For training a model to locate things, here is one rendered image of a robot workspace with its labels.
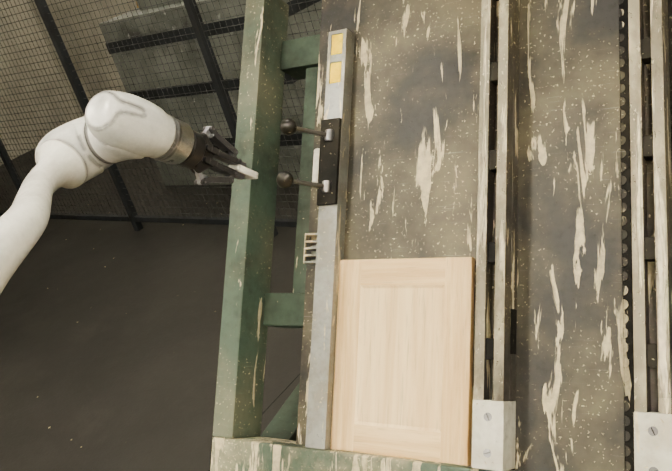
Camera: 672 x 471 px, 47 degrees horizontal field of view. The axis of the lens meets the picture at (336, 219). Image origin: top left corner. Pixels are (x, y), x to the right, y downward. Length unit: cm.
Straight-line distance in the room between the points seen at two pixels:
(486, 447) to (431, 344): 24
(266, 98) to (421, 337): 73
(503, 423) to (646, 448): 25
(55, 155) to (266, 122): 62
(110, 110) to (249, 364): 74
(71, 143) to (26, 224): 33
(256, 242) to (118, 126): 59
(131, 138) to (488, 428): 84
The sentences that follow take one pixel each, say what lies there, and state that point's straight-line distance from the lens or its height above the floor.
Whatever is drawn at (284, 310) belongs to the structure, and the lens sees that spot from 187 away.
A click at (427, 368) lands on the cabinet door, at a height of 103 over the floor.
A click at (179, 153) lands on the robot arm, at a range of 153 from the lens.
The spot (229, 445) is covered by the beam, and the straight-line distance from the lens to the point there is 185.
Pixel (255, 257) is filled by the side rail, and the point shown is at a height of 121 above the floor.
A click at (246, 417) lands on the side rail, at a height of 92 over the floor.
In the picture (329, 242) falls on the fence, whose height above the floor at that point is 125.
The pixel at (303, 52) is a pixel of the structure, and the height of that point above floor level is 160.
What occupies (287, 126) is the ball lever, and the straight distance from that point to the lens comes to 172.
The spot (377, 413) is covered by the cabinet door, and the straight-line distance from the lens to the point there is 168.
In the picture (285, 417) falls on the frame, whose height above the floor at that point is 79.
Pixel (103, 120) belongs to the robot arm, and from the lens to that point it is 143.
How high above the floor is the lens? 197
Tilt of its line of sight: 23 degrees down
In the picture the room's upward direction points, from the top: 18 degrees counter-clockwise
